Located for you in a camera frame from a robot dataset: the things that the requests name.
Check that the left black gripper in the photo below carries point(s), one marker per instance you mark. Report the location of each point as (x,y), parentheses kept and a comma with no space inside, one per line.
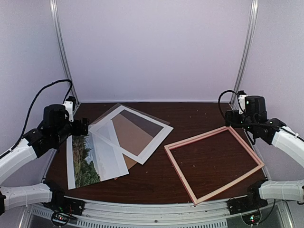
(78,131)

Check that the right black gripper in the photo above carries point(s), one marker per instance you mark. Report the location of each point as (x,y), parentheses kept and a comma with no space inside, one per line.
(228,116)

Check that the clear acrylic sheet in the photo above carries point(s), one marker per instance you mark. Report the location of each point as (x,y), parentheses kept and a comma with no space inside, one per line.
(148,128)

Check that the white mat board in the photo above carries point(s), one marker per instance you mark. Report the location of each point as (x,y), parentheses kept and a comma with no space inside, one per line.
(128,138)

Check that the pink wooden picture frame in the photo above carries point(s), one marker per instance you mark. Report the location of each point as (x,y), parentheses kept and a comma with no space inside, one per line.
(206,135)

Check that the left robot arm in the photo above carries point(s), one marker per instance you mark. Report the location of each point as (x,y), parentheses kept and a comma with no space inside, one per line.
(57,126)

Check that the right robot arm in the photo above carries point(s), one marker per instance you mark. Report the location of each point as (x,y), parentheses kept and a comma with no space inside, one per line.
(252,117)

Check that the landscape photo print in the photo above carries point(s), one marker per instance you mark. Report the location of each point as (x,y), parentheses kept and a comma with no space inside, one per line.
(90,160)

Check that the brown backing board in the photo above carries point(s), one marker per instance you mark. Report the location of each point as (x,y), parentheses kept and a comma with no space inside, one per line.
(130,164)

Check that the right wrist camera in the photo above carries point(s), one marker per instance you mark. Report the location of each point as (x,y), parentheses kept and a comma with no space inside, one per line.
(241,101)

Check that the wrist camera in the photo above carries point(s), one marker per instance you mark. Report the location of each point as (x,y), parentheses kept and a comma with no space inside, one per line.
(241,101)
(69,105)

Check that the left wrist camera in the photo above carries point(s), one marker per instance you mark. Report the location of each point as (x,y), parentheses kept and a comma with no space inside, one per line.
(69,105)

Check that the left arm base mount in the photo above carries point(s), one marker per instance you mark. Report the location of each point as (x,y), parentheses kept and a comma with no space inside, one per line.
(64,208)

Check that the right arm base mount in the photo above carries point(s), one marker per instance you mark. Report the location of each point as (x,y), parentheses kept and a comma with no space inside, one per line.
(252,201)

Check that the right aluminium corner post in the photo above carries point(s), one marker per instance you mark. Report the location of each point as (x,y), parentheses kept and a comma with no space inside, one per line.
(251,27)

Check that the aluminium corner post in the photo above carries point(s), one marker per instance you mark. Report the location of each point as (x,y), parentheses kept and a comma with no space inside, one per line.
(251,27)
(58,31)

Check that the front aluminium rail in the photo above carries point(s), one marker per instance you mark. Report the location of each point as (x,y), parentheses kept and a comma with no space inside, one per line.
(214,214)

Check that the left aluminium corner post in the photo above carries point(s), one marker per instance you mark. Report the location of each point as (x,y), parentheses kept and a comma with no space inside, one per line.
(58,31)

